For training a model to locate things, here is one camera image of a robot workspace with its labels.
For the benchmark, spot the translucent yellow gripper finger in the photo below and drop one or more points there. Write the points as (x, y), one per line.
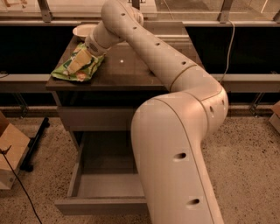
(82, 58)

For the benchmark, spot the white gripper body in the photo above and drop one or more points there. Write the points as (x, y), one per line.
(94, 47)

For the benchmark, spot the green rice chip bag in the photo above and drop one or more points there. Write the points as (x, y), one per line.
(84, 74)

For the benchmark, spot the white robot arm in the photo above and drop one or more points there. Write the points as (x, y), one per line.
(167, 130)

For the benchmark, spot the grey drawer cabinet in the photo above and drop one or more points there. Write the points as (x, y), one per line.
(122, 80)

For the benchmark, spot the closed grey upper drawer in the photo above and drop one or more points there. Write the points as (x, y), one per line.
(96, 118)

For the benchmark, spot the open grey middle drawer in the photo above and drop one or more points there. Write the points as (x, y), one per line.
(104, 179)

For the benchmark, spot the white paper bowl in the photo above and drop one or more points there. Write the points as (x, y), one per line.
(83, 30)

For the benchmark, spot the black stand leg left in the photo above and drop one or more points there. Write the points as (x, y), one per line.
(33, 145)

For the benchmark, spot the cardboard box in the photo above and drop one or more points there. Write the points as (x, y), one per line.
(14, 142)

